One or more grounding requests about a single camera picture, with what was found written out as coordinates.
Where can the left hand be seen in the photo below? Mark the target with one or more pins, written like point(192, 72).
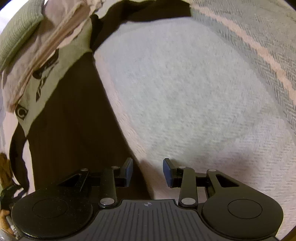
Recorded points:
point(4, 224)

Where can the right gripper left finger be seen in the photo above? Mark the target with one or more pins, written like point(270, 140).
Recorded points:
point(113, 178)

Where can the folded beige blanket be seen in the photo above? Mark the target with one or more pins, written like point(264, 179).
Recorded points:
point(62, 22)

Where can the pink and blue bedspread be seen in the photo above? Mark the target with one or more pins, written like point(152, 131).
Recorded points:
point(213, 91)

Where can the green checked pillow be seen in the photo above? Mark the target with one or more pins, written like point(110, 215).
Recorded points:
point(19, 29)

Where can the brown tights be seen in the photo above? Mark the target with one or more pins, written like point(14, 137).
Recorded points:
point(6, 173)

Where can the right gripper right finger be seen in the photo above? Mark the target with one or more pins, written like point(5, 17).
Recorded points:
point(185, 180)

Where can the black and grey TJC sweater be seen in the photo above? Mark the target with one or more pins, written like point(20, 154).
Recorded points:
point(64, 114)

